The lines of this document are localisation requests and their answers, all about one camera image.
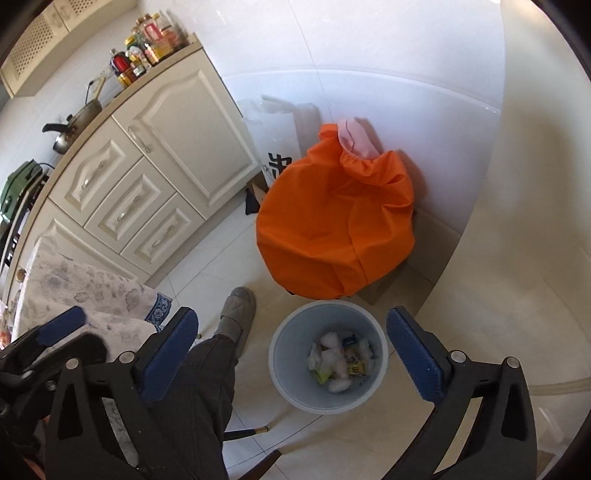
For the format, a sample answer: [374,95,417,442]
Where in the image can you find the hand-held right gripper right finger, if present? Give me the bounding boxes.
[386,306,539,480]

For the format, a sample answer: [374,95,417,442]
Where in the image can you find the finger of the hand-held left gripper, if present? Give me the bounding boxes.
[0,306,88,367]
[14,331,108,385]

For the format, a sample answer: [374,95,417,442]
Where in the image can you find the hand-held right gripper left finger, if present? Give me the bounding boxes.
[44,307,200,480]

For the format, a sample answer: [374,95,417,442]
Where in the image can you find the grey waste bin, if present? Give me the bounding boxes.
[269,300,390,415]

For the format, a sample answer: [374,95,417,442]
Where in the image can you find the blue floral tablecloth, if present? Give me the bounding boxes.
[9,235,174,468]

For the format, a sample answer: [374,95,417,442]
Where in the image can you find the person's leg in dark trousers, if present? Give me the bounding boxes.
[152,332,242,480]

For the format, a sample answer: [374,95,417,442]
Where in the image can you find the heap of wrappers and tissues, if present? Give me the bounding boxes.
[307,329,376,394]

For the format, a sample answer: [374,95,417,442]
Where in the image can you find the person's grey shoe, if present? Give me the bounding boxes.
[215,286,257,352]

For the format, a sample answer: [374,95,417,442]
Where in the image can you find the black gas stove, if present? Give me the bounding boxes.
[0,174,52,274]

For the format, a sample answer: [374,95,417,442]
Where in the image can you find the dark furniture leg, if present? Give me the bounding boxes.
[248,449,283,480]
[223,426,271,442]

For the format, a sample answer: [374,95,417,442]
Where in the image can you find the green electric cooking pot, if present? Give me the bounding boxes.
[0,159,49,223]

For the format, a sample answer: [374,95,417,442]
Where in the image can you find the orange cloth bag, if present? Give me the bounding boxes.
[256,124,416,299]

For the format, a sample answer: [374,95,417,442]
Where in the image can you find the dark cloth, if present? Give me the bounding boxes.
[243,188,264,217]

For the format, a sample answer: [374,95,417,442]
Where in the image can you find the brown cardboard box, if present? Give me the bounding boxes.
[245,173,271,200]

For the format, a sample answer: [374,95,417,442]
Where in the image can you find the cream kitchen base cabinets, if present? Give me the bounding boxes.
[0,32,262,334]

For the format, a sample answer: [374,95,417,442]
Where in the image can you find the pink cloth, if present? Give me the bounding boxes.
[336,117,383,160]

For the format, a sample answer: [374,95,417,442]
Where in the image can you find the white rice sack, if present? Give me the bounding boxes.
[240,95,322,188]

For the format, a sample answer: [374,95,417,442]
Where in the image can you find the row of condiment bottles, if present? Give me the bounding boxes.
[108,13,190,89]

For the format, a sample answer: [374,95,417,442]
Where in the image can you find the steel pan with wooden handle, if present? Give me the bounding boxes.
[69,71,110,131]

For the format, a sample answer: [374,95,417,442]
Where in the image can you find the cream wall cabinet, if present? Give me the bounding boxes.
[0,0,139,98]

